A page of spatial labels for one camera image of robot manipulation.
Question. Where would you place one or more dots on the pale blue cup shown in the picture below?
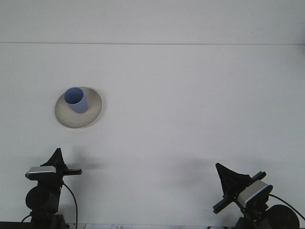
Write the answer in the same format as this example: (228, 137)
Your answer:
(79, 106)

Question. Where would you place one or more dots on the pale round plate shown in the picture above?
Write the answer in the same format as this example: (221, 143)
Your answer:
(71, 119)

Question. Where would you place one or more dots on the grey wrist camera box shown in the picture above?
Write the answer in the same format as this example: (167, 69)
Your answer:
(252, 194)
(40, 171)

